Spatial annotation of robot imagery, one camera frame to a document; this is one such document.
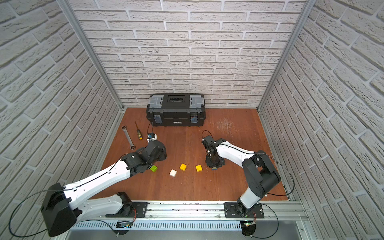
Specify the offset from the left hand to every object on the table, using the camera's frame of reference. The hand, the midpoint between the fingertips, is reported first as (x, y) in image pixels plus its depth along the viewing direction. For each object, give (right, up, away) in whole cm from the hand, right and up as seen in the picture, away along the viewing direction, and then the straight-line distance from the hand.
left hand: (164, 148), depth 81 cm
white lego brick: (+4, -16, +4) cm, 17 cm away
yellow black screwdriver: (-23, +7, +21) cm, 32 cm away
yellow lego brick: (+10, -13, +6) cm, 17 cm away
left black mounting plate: (-12, -30, -7) cm, 33 cm away
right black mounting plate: (+36, -31, -7) cm, 48 cm away
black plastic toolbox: (+5, +23, +14) cm, 27 cm away
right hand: (+30, -12, +7) cm, 33 cm away
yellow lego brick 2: (+20, -13, +6) cm, 24 cm away
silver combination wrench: (-25, -2, +16) cm, 29 cm away
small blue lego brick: (+28, -13, +4) cm, 31 cm away
